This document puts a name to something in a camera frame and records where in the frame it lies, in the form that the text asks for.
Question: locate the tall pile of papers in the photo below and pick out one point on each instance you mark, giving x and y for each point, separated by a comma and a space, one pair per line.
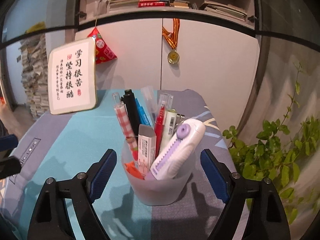
32, 80

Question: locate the framed calligraphy board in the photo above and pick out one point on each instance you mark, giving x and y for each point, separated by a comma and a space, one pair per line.
75, 80

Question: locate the grey wall bookshelf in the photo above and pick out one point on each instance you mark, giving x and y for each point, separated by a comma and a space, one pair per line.
150, 11

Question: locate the white and green pen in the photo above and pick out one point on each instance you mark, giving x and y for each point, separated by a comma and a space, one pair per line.
170, 127

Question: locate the stack of white booklets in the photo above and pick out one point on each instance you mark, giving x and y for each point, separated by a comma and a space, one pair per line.
123, 1

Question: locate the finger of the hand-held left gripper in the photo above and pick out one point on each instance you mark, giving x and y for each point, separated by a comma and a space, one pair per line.
10, 167
8, 142

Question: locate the blue pen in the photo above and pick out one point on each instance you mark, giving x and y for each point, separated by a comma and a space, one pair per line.
143, 116

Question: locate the clear plastic pen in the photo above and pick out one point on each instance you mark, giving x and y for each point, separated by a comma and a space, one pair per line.
166, 101

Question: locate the clear cup with pens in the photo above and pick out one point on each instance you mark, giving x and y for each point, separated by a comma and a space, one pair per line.
101, 6

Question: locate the white lower cabinet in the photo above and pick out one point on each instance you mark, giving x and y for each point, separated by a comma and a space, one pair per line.
212, 67

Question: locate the green potted plant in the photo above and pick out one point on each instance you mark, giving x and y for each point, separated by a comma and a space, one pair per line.
275, 155

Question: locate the black framed glass door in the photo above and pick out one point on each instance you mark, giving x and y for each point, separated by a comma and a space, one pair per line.
287, 5
37, 5

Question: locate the black pen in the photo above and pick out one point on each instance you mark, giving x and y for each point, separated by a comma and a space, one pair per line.
132, 110

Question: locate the stack of worn booklets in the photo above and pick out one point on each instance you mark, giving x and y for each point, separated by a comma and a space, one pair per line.
225, 10

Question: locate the red checked strawberry pen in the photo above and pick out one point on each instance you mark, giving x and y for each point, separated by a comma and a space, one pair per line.
125, 122

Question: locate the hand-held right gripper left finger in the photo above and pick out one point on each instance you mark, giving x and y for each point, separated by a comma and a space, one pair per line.
102, 177

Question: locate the red triangular hanging ornament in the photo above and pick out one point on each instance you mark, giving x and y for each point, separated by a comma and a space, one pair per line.
102, 50

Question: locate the gold medal with striped ribbon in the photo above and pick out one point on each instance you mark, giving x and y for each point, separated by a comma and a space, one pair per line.
174, 56

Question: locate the white eraser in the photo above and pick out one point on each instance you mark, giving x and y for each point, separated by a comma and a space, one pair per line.
147, 150

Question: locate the thick red book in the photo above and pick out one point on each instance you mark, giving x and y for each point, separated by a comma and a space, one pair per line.
153, 4

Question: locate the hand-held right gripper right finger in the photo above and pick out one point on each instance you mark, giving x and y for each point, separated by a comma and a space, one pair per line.
215, 177

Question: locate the white and purple correction tape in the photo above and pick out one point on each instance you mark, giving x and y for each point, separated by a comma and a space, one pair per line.
185, 140

